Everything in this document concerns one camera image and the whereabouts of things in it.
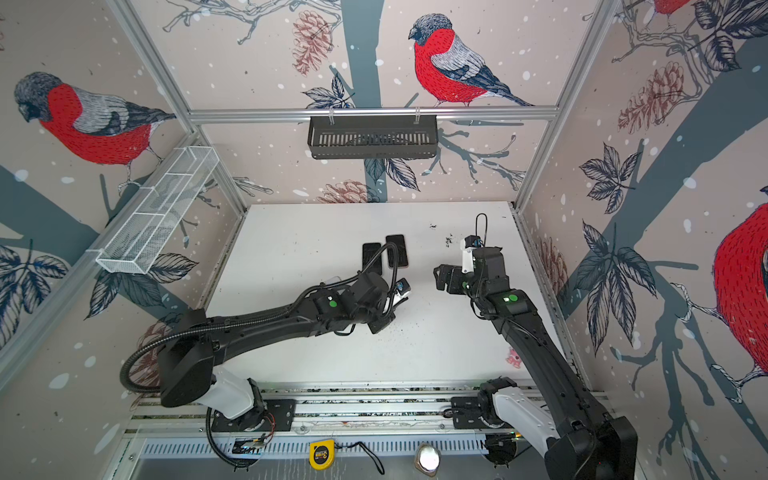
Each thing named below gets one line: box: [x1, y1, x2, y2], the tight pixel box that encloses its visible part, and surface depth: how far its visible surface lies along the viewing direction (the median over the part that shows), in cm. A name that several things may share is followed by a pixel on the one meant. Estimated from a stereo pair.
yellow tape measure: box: [309, 439, 335, 471], surface depth 68 cm
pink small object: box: [506, 347, 522, 368], surface depth 83 cm
